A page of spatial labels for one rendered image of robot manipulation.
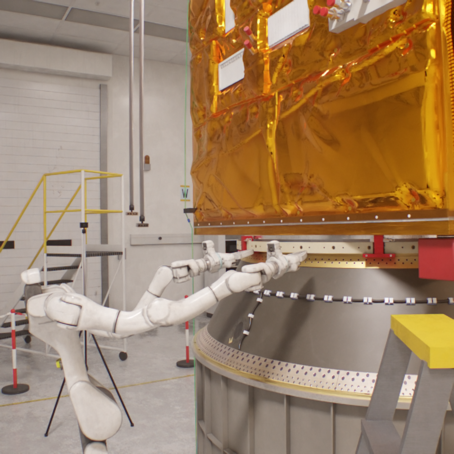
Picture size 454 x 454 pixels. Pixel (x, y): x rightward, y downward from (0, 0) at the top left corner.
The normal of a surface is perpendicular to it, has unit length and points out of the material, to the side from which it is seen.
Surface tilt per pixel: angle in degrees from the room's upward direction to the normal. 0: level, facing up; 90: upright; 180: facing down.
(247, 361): 43
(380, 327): 62
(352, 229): 90
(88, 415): 92
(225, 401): 90
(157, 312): 76
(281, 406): 90
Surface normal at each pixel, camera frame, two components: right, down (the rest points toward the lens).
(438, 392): -0.11, -0.07
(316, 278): -0.56, -0.47
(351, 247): -0.46, -0.01
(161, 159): 0.51, -0.03
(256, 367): -0.51, -0.73
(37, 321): -0.04, 0.18
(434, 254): -0.87, 0.00
